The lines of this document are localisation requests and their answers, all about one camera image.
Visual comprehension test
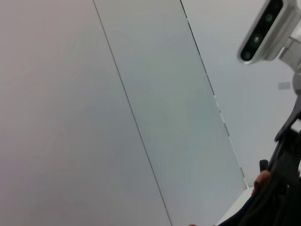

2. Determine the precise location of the black bag with orange handles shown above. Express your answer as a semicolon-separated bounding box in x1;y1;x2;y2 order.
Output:
188;159;301;226

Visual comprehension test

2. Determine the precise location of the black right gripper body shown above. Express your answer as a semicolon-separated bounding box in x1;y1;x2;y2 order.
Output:
269;94;301;186

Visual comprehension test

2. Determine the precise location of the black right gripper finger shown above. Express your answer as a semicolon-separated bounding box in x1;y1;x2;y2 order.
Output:
239;174;301;226

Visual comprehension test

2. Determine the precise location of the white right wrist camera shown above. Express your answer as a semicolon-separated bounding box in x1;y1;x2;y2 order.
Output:
238;0;301;71

